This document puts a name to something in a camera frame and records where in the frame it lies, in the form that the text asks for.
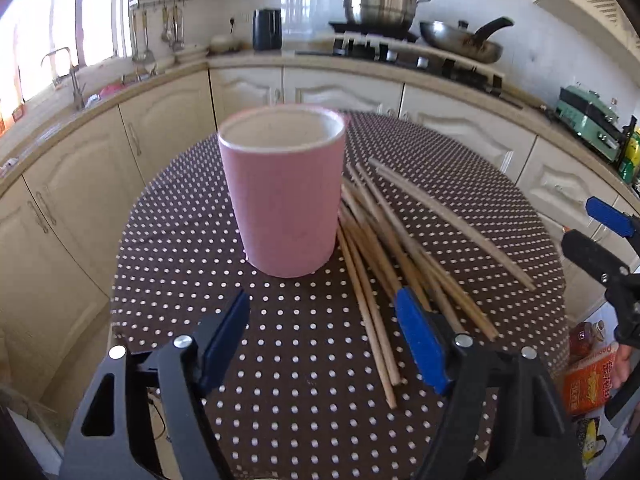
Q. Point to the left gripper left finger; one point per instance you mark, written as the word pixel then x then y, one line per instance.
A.
pixel 111 436

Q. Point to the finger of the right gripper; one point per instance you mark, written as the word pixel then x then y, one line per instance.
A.
pixel 613 219
pixel 595 260

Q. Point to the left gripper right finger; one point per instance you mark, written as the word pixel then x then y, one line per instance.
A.
pixel 503 418

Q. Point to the long wooden chopstick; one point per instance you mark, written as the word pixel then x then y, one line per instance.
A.
pixel 454 220

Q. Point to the pink cylindrical utensil cup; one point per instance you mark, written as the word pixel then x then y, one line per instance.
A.
pixel 283 166

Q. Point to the cream kitchen base cabinets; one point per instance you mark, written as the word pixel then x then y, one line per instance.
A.
pixel 66 190

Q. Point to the person right hand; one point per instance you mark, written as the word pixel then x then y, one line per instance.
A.
pixel 622 365

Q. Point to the orange snack package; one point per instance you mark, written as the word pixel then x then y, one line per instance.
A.
pixel 588 383

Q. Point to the green countertop appliance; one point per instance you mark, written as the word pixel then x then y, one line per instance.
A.
pixel 591 120

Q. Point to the brown polka dot tablecloth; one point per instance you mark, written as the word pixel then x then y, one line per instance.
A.
pixel 302 398

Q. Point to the black gas stove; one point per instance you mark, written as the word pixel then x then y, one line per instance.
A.
pixel 395 47

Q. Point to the chrome sink faucet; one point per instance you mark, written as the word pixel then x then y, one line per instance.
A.
pixel 58 80

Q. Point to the black electric kettle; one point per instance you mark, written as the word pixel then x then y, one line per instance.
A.
pixel 267 30

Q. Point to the steel wok black handle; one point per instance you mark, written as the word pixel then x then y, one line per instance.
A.
pixel 458 40

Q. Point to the hanging utensil rail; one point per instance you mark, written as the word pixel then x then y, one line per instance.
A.
pixel 160 21

